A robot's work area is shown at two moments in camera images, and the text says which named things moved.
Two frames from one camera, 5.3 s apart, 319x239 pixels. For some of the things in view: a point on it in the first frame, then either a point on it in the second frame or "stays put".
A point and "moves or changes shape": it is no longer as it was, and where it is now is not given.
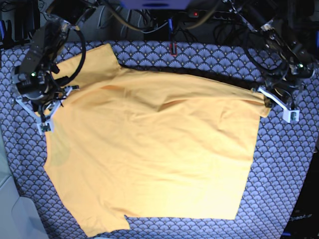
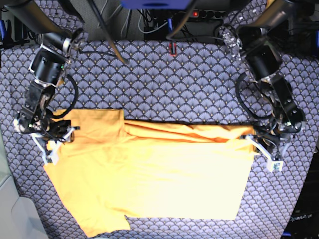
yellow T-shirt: [146, 143] moves or changes shape
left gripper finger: [268, 101] → [255, 146]
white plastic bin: [20, 217] stays put
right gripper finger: [67, 90] → [70, 137]
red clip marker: [171, 50] stays put
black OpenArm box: [304, 222] stays put
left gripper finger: [289, 115] → [274, 166]
